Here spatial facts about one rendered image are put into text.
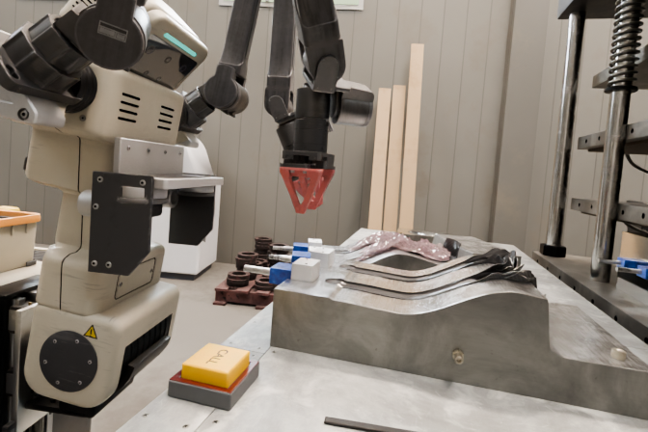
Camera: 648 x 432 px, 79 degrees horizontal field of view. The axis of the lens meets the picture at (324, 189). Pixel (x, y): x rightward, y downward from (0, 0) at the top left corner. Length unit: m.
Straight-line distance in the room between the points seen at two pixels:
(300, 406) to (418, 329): 0.19
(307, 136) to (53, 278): 0.48
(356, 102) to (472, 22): 3.77
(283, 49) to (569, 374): 0.79
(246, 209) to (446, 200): 2.07
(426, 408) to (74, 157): 0.66
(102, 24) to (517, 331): 0.65
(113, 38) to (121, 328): 0.46
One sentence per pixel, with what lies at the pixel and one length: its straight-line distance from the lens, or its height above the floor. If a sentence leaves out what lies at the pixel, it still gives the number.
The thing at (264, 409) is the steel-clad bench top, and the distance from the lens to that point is 0.51.
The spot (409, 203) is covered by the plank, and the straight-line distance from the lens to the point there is 3.56.
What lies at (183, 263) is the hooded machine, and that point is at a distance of 3.73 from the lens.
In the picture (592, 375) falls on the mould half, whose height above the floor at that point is 0.84.
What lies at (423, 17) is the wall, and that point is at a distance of 4.33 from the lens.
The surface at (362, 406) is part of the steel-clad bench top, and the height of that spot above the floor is 0.80.
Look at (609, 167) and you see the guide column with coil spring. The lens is 1.54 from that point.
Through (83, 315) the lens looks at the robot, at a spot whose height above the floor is 0.80.
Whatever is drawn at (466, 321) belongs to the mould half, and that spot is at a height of 0.89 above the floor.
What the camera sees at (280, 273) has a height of 0.90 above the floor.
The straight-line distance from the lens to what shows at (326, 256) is 0.75.
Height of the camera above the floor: 1.07
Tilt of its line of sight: 3 degrees down
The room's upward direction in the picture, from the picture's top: 4 degrees clockwise
